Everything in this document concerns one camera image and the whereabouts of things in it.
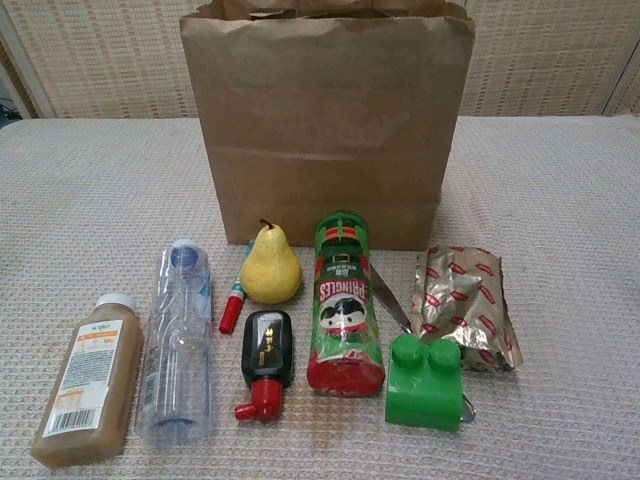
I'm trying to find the yellow pear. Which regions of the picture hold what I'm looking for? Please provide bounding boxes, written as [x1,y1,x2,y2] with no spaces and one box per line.
[239,217,303,306]

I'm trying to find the green Pringles can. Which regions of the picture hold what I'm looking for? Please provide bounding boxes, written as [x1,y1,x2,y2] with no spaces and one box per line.
[305,209,386,400]

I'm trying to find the black bottle red cap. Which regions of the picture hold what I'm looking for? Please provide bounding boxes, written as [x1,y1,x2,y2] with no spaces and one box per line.
[233,309,295,424]

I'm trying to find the gold foil snack packet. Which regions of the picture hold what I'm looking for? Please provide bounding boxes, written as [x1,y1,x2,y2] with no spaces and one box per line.
[410,244,525,372]

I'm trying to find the transparent water bottle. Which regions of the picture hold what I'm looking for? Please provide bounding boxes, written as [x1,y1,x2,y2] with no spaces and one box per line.
[133,238,214,448]

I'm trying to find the green toy brick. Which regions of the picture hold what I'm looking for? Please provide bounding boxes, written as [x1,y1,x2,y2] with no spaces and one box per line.
[383,333,464,434]

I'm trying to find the brown juice bottle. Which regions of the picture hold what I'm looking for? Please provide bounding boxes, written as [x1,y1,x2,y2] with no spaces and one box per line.
[29,292,146,470]

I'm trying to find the brown paper bag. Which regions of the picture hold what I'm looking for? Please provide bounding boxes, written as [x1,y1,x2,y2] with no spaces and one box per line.
[178,0,475,251]

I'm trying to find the metal table knife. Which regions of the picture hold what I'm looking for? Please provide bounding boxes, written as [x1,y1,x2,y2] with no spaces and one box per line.
[368,262,477,424]

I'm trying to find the red-capped green marker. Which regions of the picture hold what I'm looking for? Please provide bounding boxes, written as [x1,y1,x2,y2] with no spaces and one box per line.
[218,239,256,335]

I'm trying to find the white woven tablecloth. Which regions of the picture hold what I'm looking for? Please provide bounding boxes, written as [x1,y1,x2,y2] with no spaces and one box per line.
[0,115,640,480]

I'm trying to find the woven folding screen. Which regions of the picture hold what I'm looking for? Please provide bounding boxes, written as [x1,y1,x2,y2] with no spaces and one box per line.
[0,0,640,121]

